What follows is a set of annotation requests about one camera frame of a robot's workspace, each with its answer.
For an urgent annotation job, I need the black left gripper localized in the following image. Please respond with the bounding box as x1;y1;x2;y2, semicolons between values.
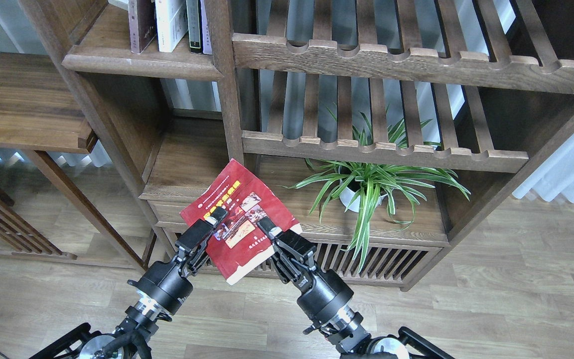
127;206;228;316

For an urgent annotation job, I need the wooden side table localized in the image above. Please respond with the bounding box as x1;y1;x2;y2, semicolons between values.
0;52;155;271

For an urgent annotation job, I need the dark brown book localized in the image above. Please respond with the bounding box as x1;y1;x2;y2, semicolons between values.
128;0;156;54

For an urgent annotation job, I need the white upright book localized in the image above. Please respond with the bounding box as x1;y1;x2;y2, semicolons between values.
155;0;188;52

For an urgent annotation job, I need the dark green upright book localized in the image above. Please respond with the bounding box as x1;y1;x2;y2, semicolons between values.
185;0;202;54

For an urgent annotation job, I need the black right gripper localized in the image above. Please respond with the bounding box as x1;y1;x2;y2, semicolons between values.
257;216;354;334

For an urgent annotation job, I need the white plant pot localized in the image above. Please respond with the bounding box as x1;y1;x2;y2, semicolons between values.
338;178;368;213

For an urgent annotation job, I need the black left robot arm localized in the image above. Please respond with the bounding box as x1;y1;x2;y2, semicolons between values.
34;207;227;359

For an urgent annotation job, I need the green spider plant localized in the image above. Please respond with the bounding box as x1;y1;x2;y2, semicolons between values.
282;106;471;274

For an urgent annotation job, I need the dark wooden bookshelf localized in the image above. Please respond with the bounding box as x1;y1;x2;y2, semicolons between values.
20;0;574;290

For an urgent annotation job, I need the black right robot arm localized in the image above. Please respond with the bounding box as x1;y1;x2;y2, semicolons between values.
258;217;449;359

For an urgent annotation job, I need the red book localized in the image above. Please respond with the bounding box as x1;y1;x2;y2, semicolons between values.
180;159;302;285

